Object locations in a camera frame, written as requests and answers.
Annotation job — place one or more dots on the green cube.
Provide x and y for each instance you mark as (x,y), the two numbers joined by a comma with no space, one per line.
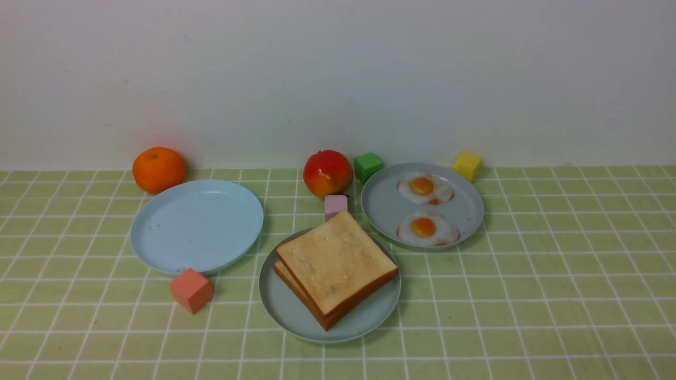
(366,165)

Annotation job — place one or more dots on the grey blue right plate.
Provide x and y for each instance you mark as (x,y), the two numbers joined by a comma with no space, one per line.
(385,208)

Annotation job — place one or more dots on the toast slice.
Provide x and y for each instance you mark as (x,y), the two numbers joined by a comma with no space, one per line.
(334,267)
(326,322)

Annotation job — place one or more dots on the teal centre plate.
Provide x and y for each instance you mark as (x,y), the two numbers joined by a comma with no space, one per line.
(288,311)

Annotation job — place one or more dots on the salmon red cube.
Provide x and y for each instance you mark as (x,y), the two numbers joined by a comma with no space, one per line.
(191,290)

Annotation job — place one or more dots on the light blue left plate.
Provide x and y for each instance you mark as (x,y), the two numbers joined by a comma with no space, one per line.
(204,225)

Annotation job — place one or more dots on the front fried egg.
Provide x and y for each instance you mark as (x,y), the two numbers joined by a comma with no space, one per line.
(427,229)

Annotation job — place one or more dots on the pink cube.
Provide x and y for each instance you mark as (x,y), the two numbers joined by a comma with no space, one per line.
(334,205)

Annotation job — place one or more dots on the yellow cube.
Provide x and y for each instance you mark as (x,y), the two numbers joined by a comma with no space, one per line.
(468,165)

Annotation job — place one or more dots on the orange fruit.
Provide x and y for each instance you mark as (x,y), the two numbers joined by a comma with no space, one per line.
(158,169)

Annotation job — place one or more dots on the red apple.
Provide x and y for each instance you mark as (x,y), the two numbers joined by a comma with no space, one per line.
(327,172)

